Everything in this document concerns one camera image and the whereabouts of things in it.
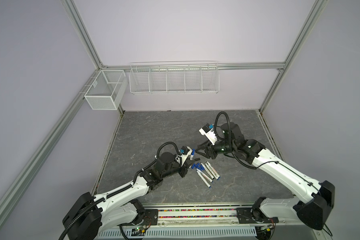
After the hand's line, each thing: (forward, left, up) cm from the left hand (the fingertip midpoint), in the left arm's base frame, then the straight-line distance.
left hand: (192, 161), depth 76 cm
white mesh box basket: (+55, +56, +5) cm, 79 cm away
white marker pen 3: (0, -9, -15) cm, 18 cm away
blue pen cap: (+4, -1, -16) cm, 16 cm away
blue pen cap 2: (+3, -5, -16) cm, 17 cm away
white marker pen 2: (-5, -7, -15) cm, 17 cm away
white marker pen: (+1, 0, +7) cm, 7 cm away
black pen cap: (+9, -4, -15) cm, 18 cm away
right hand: (+2, -2, +9) cm, 9 cm away
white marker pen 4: (+1, -13, -15) cm, 20 cm away
